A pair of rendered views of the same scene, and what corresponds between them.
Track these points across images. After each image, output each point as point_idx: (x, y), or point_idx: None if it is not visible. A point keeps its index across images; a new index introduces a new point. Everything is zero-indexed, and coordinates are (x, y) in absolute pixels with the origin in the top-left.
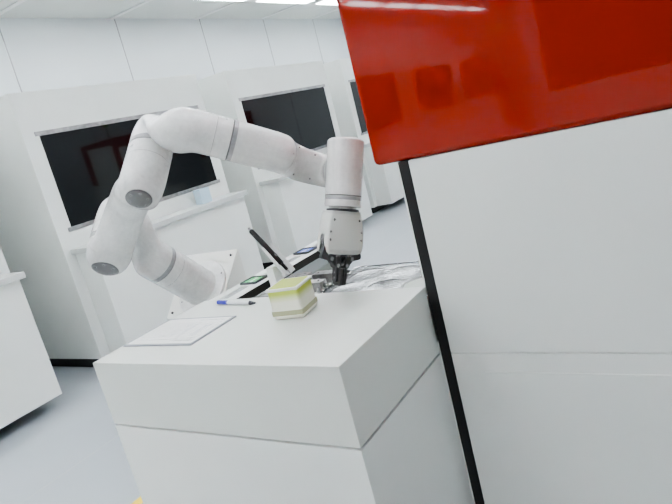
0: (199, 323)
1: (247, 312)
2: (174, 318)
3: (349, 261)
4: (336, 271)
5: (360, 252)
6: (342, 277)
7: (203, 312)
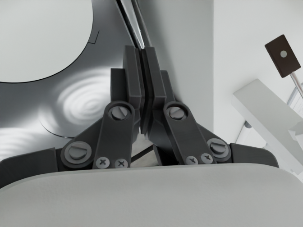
0: (302, 104)
1: (282, 89)
2: (261, 147)
3: (107, 131)
4: (172, 97)
5: (6, 188)
6: (144, 67)
7: (254, 142)
